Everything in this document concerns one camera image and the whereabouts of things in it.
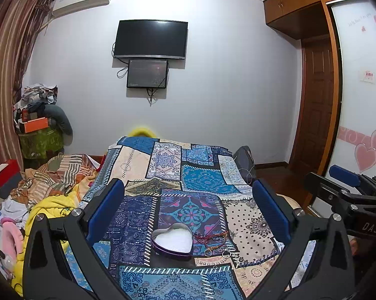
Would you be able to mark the brown wooden door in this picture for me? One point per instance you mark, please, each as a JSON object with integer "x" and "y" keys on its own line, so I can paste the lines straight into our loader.
{"x": 315, "y": 107}

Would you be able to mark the purple heart-shaped tin box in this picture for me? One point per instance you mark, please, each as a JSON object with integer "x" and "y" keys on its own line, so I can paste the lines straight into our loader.
{"x": 174, "y": 242}

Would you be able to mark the orange box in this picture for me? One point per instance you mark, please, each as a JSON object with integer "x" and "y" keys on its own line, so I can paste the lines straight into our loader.
{"x": 34, "y": 125}

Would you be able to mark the blue patchwork bed cover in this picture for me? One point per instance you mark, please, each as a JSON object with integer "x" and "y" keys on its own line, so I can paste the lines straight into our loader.
{"x": 169, "y": 182}

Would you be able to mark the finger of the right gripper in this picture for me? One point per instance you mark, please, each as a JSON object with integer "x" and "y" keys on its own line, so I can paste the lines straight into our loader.
{"x": 345, "y": 176}

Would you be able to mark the yellow headboard cushion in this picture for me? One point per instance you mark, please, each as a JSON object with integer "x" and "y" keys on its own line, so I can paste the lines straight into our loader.
{"x": 142, "y": 132}

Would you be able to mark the pink plush toy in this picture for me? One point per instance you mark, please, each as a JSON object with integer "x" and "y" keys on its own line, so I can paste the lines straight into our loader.
{"x": 11, "y": 238}

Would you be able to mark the yellow cartoon blanket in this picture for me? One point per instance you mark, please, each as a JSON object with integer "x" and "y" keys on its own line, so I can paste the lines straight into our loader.
{"x": 56, "y": 206}

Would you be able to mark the striped brown curtain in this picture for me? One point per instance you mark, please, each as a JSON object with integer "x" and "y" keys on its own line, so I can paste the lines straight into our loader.
{"x": 20, "y": 21}

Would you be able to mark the small wall monitor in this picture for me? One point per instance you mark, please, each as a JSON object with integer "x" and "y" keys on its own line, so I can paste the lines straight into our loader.
{"x": 147, "y": 74}

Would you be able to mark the large wall television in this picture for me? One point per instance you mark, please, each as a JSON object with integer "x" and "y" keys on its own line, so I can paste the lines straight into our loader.
{"x": 152, "y": 39}

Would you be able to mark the white wardrobe sliding door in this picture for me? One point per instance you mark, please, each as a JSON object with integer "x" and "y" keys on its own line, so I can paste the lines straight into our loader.
{"x": 355, "y": 25}

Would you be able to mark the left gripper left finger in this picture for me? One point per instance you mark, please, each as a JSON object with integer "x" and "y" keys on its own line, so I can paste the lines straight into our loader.
{"x": 48, "y": 275}

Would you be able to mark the striped patchwork quilt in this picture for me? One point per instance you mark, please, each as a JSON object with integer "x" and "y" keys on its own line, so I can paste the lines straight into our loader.
{"x": 57, "y": 177}

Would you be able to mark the red box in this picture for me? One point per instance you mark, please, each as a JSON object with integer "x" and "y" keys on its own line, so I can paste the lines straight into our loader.
{"x": 9, "y": 173}

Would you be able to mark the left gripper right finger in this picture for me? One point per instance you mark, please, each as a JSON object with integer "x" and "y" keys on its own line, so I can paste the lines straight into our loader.
{"x": 330, "y": 273}

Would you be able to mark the wooden overhead cabinet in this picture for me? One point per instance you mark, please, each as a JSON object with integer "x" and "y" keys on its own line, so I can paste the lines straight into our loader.
{"x": 299, "y": 19}

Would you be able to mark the pile of clothes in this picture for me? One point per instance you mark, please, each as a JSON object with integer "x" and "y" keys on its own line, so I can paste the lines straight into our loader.
{"x": 35, "y": 97}

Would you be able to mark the dark backpack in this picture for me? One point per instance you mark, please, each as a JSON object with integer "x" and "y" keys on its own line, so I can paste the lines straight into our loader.
{"x": 245, "y": 164}

